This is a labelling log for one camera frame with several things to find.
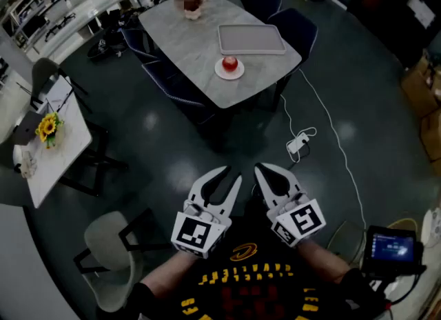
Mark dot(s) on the pile of black devices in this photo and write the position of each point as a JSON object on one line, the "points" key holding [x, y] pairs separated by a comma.
{"points": [[100, 49]]}

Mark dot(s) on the dried plant in white pot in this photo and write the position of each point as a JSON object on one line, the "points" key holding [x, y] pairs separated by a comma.
{"points": [[192, 13]]}

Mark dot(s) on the person's left forearm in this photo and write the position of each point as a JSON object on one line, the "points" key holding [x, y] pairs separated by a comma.
{"points": [[169, 274]]}

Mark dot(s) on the clipboard with paper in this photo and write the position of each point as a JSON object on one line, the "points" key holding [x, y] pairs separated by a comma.
{"points": [[58, 94]]}

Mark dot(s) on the dark blue chair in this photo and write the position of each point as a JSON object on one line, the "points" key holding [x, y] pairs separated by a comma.
{"points": [[260, 1], [179, 94], [293, 32], [136, 42]]}

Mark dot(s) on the black monitor screen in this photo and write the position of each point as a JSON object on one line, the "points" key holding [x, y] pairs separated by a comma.
{"points": [[392, 248]]}

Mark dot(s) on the person's right forearm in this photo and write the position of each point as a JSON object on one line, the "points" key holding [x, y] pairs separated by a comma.
{"points": [[324, 261]]}

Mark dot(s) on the white shelf unit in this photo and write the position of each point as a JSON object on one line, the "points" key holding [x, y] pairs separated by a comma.
{"points": [[69, 5]]}

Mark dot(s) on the white power strip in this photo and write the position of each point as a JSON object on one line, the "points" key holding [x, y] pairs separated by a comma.
{"points": [[298, 142]]}

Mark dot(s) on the cardboard box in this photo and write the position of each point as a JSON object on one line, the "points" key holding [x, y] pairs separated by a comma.
{"points": [[418, 87], [432, 136]]}

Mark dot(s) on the person's black printed jersey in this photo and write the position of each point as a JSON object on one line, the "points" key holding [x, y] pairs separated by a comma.
{"points": [[262, 291]]}

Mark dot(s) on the white round plate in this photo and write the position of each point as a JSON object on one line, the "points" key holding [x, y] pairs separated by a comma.
{"points": [[229, 75]]}

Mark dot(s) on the grey laptop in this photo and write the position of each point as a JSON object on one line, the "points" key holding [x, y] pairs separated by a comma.
{"points": [[27, 129]]}

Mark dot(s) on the grey chair with black legs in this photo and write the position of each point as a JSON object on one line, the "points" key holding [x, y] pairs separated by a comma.
{"points": [[43, 72], [107, 246]]}

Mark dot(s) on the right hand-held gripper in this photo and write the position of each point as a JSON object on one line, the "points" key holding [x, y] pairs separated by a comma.
{"points": [[303, 218]]}

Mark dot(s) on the grey rectangular tray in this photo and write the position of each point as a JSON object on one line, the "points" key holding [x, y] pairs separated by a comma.
{"points": [[251, 39]]}

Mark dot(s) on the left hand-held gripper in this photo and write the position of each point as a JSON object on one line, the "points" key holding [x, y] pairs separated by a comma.
{"points": [[193, 234]]}

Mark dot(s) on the sunflower bouquet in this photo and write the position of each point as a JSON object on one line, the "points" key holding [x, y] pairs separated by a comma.
{"points": [[46, 129]]}

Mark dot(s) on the red apple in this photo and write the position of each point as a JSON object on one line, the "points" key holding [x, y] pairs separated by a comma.
{"points": [[230, 63]]}

